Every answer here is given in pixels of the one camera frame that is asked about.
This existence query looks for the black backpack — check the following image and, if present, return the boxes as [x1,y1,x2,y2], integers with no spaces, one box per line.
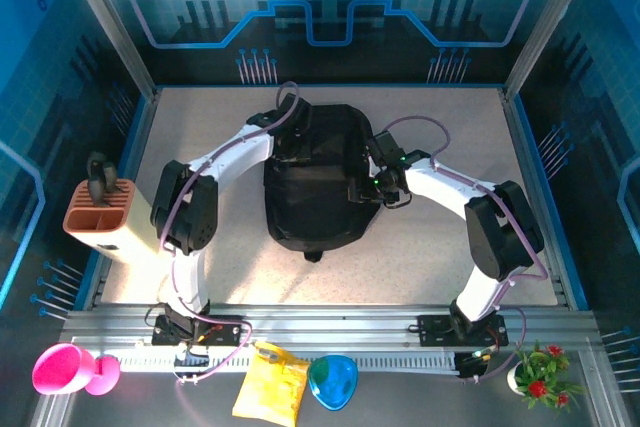
[263,103,384,264]

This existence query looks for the yellow plastic bag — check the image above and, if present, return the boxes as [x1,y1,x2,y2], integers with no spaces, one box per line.
[231,340,311,427]

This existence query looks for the blue bowl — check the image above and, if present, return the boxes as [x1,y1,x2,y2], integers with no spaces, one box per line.
[306,354,359,412]

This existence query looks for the orange cream holder block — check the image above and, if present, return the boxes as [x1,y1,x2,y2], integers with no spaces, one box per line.
[62,177,139,266]

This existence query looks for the potted plant red flowers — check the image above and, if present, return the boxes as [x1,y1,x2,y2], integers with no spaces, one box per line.
[506,340,584,416]

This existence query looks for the pink cup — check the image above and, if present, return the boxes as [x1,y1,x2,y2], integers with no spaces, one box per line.
[31,342,122,397]

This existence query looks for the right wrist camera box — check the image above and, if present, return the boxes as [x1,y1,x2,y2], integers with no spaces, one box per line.
[367,130,407,164]

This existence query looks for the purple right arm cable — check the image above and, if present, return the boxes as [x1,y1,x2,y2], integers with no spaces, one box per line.
[384,115,550,383]

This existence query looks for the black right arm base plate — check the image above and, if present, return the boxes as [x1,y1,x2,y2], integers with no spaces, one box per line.
[417,314,509,348]

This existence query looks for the aluminium mounting rail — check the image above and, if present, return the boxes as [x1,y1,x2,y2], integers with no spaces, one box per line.
[59,302,601,348]

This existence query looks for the white slotted cable duct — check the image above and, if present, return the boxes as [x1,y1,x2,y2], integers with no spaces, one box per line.
[107,354,459,374]

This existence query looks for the black tool handle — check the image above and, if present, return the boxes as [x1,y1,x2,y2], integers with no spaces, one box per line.
[85,151,120,208]

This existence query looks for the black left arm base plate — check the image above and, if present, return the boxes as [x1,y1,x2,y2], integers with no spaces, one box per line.
[151,314,244,347]

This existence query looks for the aluminium frame post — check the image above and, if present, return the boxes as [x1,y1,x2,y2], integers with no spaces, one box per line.
[57,0,161,98]
[502,0,601,98]

